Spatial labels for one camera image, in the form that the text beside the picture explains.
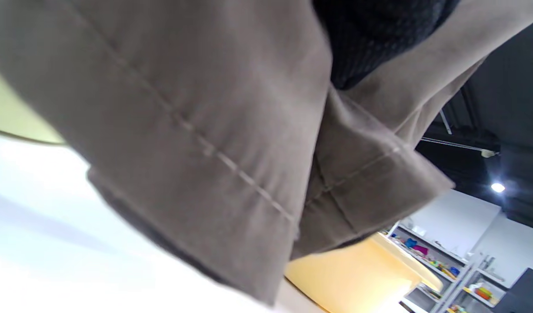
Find person's left hand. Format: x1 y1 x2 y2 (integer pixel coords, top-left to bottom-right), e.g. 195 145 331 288
312 0 460 90

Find tan shorts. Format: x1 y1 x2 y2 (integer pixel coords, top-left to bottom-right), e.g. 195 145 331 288
0 0 533 305

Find white shelf with colourful items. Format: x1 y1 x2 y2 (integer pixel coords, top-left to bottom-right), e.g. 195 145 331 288
386 222 510 313

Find yellow round plastic basin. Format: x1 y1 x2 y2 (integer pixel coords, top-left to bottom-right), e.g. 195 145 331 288
284 233 443 313

